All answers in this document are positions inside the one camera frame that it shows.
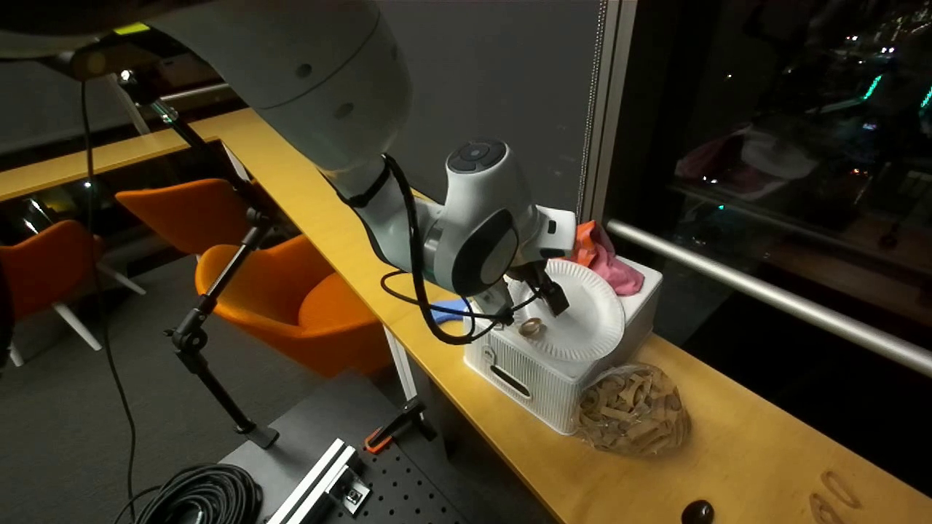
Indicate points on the black perforated breadboard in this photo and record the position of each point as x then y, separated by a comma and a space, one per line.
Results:
408, 495

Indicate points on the white paper plate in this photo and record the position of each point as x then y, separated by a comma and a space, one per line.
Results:
587, 321

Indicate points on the brown crumpled object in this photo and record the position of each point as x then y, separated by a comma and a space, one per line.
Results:
629, 412

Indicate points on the tan rubber band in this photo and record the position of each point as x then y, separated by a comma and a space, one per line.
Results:
817, 511
832, 484

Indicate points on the grey metal bar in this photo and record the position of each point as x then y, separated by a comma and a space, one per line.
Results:
399, 364

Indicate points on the light grey wrist camera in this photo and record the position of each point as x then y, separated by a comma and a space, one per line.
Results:
555, 234

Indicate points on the grey metal handrail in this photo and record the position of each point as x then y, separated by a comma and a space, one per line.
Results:
775, 298

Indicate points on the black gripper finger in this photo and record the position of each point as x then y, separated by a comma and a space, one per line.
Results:
557, 295

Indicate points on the pink cloth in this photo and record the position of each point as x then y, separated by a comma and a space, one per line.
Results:
621, 273

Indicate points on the orange cloth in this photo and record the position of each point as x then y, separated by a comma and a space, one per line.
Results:
589, 241

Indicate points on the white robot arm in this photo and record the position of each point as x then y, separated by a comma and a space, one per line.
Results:
292, 67

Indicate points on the small blue flat item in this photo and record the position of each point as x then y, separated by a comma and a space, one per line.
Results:
453, 311

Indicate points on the grey metal corner bracket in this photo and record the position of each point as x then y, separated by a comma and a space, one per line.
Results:
354, 495

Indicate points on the grey window frame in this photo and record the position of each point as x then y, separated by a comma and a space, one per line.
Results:
608, 97

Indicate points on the orange black clamp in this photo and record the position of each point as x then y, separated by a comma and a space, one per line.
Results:
379, 441

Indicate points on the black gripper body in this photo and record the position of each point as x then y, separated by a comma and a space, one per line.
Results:
530, 273

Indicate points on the small dark marker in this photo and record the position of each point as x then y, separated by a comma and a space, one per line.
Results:
698, 513

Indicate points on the aluminium extrusion rail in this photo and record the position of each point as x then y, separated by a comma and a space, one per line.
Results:
311, 484

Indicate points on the black camera stand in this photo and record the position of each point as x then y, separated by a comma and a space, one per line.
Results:
200, 334

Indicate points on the orange shell chair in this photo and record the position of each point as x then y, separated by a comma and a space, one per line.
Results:
53, 263
185, 212
322, 321

